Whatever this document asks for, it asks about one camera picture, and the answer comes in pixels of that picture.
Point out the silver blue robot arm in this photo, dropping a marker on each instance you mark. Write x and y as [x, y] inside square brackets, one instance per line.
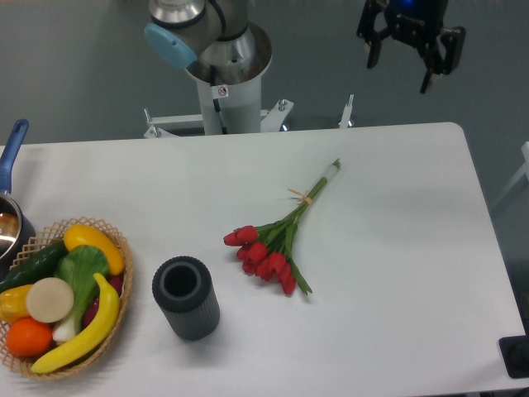
[216, 43]

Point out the blue handled saucepan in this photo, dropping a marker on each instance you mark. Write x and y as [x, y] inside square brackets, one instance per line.
[16, 229]

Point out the yellow bell pepper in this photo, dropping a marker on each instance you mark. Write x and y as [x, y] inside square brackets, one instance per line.
[13, 304]

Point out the black device at table edge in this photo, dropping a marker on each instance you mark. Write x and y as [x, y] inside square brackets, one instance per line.
[515, 355]

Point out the yellow banana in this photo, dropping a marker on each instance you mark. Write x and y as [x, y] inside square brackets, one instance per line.
[88, 339]

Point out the white metal base frame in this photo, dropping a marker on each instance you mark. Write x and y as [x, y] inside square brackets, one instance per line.
[272, 120]

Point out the white furniture leg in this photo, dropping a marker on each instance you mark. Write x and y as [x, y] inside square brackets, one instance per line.
[514, 186]

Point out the dark red vegetable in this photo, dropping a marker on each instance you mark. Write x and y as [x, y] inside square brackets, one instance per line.
[116, 282]

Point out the dark grey ribbed vase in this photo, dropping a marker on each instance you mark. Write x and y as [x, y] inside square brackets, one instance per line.
[183, 289]

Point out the beige round disc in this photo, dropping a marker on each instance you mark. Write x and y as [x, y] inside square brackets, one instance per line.
[49, 300]

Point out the green cucumber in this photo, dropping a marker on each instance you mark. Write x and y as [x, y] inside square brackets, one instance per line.
[36, 267]

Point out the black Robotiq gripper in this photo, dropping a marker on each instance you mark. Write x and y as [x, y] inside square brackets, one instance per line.
[414, 23]

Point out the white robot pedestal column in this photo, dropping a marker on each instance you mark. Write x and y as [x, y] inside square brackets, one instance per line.
[230, 109]

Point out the green bok choy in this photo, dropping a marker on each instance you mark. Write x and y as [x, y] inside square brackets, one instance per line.
[77, 269]

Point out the orange fruit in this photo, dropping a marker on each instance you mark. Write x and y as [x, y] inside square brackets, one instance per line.
[28, 337]

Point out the red tulip bouquet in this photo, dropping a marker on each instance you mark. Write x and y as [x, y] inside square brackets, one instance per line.
[266, 251]

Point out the woven wicker basket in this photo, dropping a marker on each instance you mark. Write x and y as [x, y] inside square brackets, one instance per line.
[46, 237]

